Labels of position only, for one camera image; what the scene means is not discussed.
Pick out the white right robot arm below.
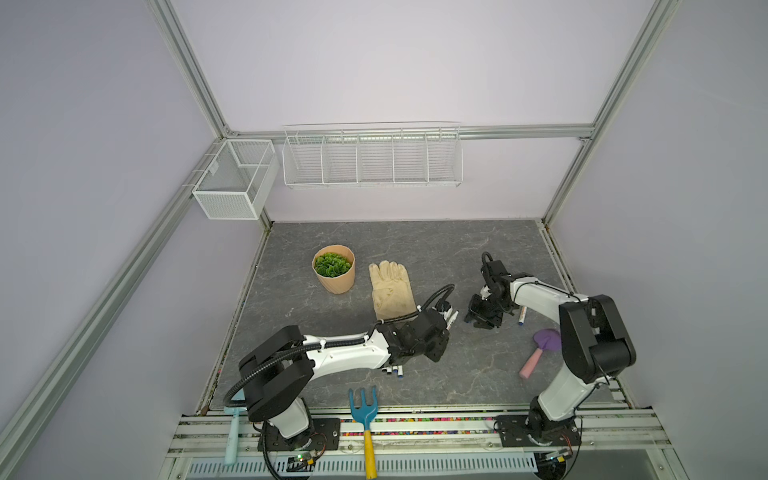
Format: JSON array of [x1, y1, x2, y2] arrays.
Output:
[[465, 274, 637, 423]]

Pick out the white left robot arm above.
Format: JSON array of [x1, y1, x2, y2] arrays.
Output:
[[224, 301, 458, 446]]

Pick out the beige work glove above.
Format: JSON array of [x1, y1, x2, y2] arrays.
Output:
[[369, 260, 417, 320]]

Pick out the teal yellow garden fork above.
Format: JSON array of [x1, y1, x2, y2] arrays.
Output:
[[348, 386, 378, 479]]

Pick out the tan pot with green plant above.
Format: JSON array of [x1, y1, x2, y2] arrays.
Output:
[[312, 245, 356, 295]]

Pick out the small white mesh basket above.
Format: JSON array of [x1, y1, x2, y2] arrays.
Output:
[[193, 139, 279, 221]]

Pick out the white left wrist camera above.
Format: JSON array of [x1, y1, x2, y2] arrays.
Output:
[[435, 300, 459, 330]]

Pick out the black corrugated right cable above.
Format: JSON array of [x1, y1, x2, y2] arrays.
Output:
[[479, 250, 511, 295]]

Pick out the long white wire basket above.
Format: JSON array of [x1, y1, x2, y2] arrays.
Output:
[[282, 122, 464, 188]]

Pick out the light teal tool handle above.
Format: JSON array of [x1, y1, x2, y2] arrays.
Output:
[[224, 390, 246, 466]]

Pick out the aluminium cage frame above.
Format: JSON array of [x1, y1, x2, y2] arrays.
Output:
[[1, 1, 679, 479]]

